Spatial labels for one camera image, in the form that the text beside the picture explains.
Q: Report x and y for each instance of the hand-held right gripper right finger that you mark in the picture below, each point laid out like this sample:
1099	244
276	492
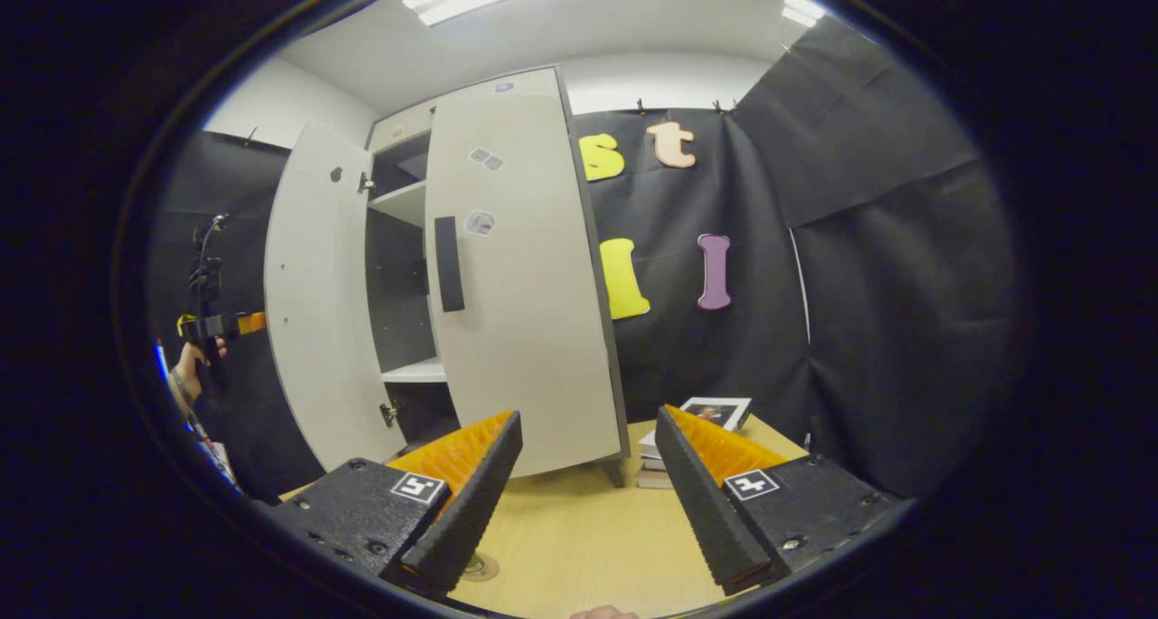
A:
701	501

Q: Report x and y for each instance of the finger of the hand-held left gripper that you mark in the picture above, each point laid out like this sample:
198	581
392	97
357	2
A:
251	322

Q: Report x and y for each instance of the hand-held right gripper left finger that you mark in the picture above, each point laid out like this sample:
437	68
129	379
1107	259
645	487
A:
470	501

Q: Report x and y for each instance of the white cabinet door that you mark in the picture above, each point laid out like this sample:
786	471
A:
534	311
317	311

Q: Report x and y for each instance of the round wooden coaster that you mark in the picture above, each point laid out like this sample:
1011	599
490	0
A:
484	569

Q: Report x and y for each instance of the white and grey cabinet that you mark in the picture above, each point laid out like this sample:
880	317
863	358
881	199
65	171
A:
398	275

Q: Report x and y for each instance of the white cabinet shelf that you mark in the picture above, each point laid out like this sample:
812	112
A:
418	372
403	201

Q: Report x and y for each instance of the white cabinet drawer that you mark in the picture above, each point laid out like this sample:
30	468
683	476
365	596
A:
398	130

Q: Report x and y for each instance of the stack of books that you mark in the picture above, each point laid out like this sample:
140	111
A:
653	465

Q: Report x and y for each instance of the white book with dark photo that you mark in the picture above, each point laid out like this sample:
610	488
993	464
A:
719	413

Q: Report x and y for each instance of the white printed papers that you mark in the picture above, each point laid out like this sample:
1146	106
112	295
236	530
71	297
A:
219	463

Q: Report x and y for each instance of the black backdrop cloth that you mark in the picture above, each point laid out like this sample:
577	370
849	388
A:
905	329

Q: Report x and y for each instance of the small ceiling light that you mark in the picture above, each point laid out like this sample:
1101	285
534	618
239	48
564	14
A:
803	11

